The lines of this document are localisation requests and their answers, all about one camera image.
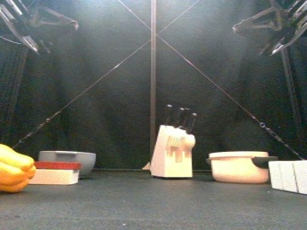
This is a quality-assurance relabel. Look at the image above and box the white block with red top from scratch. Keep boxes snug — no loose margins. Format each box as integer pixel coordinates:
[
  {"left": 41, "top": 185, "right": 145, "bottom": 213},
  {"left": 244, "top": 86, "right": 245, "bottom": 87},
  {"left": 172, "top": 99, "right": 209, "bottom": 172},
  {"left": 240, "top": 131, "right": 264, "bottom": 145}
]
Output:
[{"left": 28, "top": 160, "right": 83, "bottom": 186}]

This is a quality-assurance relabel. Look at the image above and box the white toy sushi roll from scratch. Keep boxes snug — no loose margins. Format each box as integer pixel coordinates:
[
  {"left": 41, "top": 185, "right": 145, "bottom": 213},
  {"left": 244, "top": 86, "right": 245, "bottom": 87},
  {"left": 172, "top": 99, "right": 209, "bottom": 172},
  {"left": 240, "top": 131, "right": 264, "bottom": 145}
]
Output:
[{"left": 267, "top": 159, "right": 307, "bottom": 196}]

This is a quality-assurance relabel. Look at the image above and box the black-handled toy knife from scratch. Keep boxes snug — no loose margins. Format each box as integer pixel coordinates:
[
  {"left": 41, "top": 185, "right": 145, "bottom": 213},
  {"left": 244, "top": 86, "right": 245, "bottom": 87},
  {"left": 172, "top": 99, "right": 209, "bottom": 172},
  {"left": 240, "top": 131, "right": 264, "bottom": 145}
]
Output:
[
  {"left": 180, "top": 107, "right": 192, "bottom": 130},
  {"left": 185, "top": 112, "right": 199, "bottom": 135},
  {"left": 164, "top": 103, "right": 173, "bottom": 127},
  {"left": 173, "top": 107, "right": 185, "bottom": 128}
]

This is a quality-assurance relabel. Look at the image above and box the metal vertical frame pole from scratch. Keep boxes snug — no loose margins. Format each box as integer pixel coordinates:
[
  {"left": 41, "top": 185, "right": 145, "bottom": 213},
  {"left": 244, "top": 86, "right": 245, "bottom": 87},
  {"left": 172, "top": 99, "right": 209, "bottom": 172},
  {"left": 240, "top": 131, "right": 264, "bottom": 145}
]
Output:
[{"left": 148, "top": 0, "right": 159, "bottom": 170}]

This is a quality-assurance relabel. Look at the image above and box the grey toy bowl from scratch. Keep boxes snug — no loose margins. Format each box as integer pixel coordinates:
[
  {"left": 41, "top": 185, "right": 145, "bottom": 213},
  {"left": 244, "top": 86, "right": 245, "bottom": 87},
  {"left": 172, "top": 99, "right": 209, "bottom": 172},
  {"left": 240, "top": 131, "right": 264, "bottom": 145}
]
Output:
[{"left": 37, "top": 150, "right": 97, "bottom": 178}]

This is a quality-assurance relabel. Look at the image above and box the yellow toy bell pepper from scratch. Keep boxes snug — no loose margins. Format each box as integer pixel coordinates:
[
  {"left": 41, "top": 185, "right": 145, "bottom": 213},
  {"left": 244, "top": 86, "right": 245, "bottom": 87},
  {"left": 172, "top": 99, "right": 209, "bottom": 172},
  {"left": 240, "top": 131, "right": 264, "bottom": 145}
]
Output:
[{"left": 0, "top": 143, "right": 37, "bottom": 193}]

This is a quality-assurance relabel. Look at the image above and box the black rear frame rail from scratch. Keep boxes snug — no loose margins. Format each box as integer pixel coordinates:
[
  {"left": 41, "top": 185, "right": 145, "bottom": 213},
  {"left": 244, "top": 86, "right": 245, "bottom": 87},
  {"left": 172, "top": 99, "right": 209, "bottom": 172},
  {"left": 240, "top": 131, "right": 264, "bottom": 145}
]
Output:
[{"left": 89, "top": 168, "right": 213, "bottom": 174}]

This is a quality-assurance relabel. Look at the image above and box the beige wooden knife block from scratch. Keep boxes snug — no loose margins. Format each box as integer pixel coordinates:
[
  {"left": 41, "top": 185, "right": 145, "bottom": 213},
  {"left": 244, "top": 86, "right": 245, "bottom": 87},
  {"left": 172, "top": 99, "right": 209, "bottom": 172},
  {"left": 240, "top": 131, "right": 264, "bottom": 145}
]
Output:
[{"left": 148, "top": 124, "right": 197, "bottom": 179}]

